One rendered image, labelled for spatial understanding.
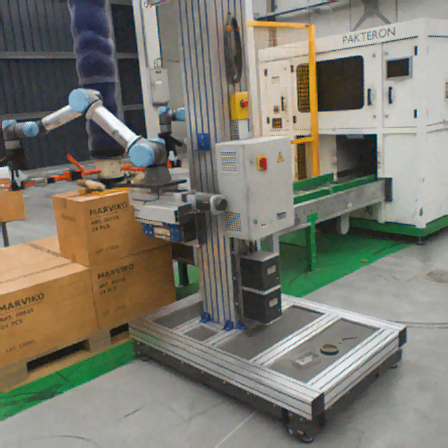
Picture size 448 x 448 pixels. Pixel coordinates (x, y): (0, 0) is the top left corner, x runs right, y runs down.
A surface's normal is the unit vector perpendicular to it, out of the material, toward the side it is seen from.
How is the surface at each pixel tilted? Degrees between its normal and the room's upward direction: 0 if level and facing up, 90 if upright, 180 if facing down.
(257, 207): 92
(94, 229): 90
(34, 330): 90
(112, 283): 90
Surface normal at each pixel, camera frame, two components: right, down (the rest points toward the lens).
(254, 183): 0.69, 0.10
